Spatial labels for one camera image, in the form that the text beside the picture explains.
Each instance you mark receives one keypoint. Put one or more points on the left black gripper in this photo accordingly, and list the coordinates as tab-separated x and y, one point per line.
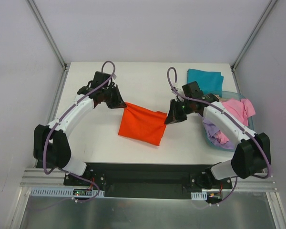
114	97

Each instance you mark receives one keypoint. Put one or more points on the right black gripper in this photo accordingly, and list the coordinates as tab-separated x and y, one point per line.
177	110

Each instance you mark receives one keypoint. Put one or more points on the orange t-shirt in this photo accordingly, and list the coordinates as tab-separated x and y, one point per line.
142	124

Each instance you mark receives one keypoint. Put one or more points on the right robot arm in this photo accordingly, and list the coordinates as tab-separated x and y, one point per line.
252	150

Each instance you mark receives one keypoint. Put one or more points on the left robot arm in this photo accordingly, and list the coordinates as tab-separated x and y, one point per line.
51	145

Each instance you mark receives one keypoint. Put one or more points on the lavender t-shirt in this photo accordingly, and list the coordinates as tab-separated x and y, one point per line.
212	133

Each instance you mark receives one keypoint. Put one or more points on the folded teal t-shirt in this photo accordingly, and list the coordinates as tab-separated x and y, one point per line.
207	81

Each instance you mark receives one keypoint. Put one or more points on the clear blue plastic basket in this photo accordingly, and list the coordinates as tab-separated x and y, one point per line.
229	95

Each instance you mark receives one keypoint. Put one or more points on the pink t-shirt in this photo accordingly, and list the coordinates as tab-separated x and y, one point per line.
241	110

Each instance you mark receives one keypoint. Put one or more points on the right white cable duct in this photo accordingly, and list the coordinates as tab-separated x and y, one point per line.
199	195

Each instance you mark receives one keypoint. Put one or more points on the white cable duct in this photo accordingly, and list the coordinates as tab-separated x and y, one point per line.
199	195
65	192

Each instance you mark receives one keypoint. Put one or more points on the left frame post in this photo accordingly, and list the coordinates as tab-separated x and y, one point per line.
45	30

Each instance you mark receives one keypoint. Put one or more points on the frame post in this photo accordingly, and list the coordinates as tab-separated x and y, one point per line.
45	30
253	34

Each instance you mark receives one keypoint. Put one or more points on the aluminium frame rail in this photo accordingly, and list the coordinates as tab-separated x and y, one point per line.
35	177

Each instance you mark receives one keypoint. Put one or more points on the left white cable duct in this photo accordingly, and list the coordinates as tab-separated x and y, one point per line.
65	192

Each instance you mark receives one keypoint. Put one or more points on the right frame post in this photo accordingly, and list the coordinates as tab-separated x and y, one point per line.
253	34

